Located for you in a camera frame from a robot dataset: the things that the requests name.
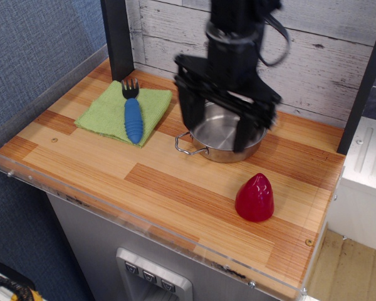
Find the silver dispenser button panel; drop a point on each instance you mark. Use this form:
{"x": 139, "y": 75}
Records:
{"x": 146, "y": 280}

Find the red toy pepper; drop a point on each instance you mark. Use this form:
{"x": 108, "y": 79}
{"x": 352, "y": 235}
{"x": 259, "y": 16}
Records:
{"x": 254, "y": 200}

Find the black frame post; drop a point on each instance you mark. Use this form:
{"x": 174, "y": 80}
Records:
{"x": 117, "y": 31}
{"x": 359, "y": 104}

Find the black right frame post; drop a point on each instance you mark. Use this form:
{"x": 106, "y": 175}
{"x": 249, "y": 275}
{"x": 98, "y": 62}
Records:
{"x": 359, "y": 104}

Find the yellow tape piece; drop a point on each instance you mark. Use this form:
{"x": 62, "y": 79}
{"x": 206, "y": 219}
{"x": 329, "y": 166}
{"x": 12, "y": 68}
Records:
{"x": 29, "y": 295}

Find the blue handled toy fork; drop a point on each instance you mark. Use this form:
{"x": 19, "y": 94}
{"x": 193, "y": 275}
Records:
{"x": 133, "y": 120}

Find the grey toy fridge cabinet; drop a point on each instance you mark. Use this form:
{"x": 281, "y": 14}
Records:
{"x": 95, "y": 239}

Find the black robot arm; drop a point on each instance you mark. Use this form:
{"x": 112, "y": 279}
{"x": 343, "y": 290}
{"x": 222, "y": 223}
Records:
{"x": 241, "y": 17}

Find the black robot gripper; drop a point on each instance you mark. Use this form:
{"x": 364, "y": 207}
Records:
{"x": 227, "y": 76}

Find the black left frame post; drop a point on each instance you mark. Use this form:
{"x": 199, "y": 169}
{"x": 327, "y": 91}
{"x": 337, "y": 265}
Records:
{"x": 117, "y": 31}

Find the white toy sink unit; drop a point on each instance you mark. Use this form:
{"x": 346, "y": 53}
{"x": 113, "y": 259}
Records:
{"x": 352, "y": 212}

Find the stainless steel pot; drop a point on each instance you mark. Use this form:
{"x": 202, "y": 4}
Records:
{"x": 214, "y": 137}

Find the green folded cloth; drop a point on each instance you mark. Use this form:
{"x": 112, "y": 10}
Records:
{"x": 106, "y": 115}

